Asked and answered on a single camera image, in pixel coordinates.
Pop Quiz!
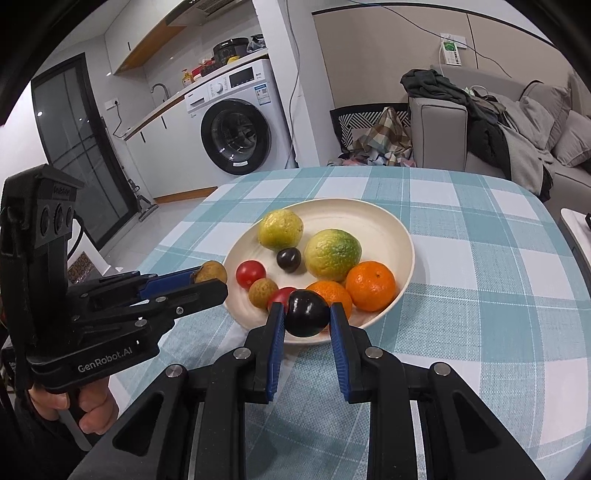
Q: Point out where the dark glass door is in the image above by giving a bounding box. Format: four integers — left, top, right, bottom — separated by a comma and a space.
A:
30, 52, 130, 245

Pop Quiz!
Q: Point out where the dark purple cherry tomato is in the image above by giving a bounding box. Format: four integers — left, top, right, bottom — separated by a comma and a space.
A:
276, 247, 303, 273
286, 289, 331, 337

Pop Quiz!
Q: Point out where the white kitchen counter cabinet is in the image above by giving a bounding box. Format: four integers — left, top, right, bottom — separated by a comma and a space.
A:
124, 90, 218, 204

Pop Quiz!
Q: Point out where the white wall power strip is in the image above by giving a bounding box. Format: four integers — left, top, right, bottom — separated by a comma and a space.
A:
438, 33, 464, 68

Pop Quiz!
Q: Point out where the black rice cooker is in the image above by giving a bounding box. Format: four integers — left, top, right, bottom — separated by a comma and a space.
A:
212, 38, 250, 65

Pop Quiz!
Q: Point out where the white washing machine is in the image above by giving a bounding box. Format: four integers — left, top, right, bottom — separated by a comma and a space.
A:
185, 58, 293, 176

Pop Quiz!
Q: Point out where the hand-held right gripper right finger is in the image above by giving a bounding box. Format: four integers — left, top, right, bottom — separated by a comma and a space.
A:
329, 302, 548, 480

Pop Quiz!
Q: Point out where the cream oval plate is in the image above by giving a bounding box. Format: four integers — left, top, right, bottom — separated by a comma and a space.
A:
223, 198, 416, 346

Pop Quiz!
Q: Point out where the brown longan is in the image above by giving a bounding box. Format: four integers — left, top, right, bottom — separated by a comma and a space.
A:
248, 278, 280, 310
194, 261, 228, 284

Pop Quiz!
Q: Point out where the red cherry tomato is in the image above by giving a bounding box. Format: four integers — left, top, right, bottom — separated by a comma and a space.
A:
236, 260, 267, 289
267, 287, 298, 312

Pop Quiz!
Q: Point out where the grey blanket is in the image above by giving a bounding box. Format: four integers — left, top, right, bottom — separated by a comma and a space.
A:
496, 122, 555, 197

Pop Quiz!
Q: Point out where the white wall cabinet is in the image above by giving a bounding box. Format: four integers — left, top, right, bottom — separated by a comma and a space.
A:
104, 0, 185, 77

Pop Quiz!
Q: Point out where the orange mandarin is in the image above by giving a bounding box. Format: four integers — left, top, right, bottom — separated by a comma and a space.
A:
305, 280, 354, 321
345, 261, 398, 312

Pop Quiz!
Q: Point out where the patterned cardboard box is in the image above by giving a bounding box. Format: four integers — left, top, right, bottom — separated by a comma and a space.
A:
67, 251, 109, 287

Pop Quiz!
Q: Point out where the grey sofa cushion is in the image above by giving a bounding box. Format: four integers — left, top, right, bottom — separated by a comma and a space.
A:
505, 80, 573, 151
551, 111, 591, 168

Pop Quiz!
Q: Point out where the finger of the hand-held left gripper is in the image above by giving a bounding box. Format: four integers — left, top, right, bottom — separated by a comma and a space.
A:
76, 279, 228, 341
69, 269, 206, 312

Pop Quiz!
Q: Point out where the person's left hand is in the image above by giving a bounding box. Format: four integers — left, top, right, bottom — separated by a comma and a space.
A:
28, 374, 120, 435

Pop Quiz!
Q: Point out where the range hood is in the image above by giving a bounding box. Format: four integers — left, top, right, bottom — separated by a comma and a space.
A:
164, 0, 252, 28

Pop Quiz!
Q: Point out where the white side table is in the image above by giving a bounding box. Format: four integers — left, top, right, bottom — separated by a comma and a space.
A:
558, 208, 591, 273

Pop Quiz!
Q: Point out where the teal checked tablecloth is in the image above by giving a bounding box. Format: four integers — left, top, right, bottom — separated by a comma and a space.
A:
104, 166, 578, 480

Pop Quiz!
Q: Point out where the dark clothes pile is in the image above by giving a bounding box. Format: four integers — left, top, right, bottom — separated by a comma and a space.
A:
399, 69, 513, 178

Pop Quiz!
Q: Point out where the floor mop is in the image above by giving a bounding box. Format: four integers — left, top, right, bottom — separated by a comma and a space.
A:
127, 180, 160, 222

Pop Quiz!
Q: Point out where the black patterned laundry basket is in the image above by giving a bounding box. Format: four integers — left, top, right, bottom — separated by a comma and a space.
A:
329, 102, 411, 162

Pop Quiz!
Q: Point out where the person's left forearm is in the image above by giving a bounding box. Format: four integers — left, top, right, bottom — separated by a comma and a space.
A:
0, 392, 93, 480

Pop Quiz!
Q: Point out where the small yellow-green citrus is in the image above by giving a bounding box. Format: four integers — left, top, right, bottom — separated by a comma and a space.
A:
257, 209, 304, 251

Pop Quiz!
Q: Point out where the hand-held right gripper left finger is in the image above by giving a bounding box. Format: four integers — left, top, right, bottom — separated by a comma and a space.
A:
67, 302, 287, 480

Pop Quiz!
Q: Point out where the plaid cloth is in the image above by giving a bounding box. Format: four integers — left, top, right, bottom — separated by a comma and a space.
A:
353, 107, 414, 167

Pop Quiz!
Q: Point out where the grey sofa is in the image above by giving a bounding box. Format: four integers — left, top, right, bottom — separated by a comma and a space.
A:
409, 69, 591, 217

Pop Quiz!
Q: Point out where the large yellow-green citrus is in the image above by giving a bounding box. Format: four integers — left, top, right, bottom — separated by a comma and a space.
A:
304, 229, 362, 282

